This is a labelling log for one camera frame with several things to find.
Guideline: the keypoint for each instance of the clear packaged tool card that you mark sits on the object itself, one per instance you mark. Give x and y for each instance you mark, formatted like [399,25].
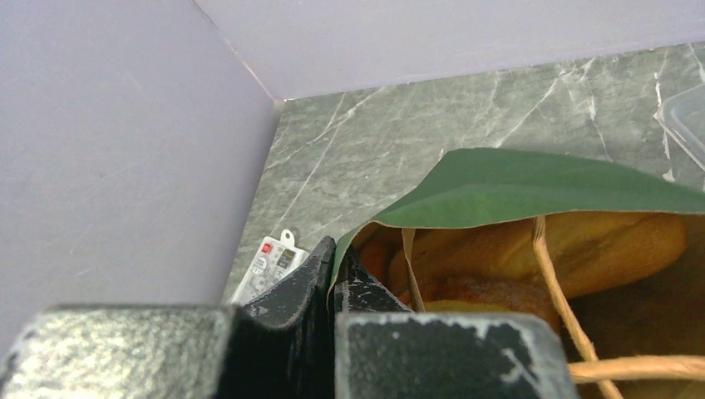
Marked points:
[275,259]

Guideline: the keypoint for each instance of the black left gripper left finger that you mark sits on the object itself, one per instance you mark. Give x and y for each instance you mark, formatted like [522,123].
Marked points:
[277,346]

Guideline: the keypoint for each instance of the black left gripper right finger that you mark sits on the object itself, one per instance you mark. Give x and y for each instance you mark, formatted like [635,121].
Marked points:
[382,350]

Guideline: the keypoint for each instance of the green paper bag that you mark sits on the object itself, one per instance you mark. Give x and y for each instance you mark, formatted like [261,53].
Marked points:
[640,340]

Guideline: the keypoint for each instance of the brown fake bread loaf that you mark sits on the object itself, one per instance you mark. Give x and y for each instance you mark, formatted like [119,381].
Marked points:
[590,251]

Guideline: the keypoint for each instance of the clear plastic tray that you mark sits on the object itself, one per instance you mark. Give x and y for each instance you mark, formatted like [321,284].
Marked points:
[682,118]

